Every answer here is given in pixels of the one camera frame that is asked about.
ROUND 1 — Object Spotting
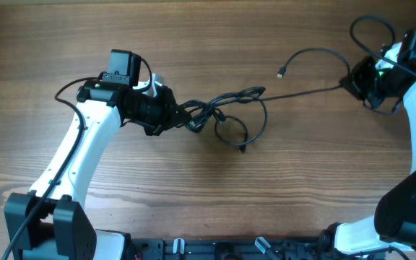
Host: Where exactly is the black cable bundle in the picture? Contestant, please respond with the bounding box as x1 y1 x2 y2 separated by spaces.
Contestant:
178 86 269 155

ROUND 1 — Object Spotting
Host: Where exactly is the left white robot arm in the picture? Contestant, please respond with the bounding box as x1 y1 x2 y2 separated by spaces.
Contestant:
4 49 191 259

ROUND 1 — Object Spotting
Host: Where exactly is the thin black usb cable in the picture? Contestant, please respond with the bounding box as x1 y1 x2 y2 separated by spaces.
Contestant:
258 48 352 103

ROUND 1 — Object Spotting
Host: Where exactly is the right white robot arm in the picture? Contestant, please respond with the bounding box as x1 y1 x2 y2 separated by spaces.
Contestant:
334 29 416 255

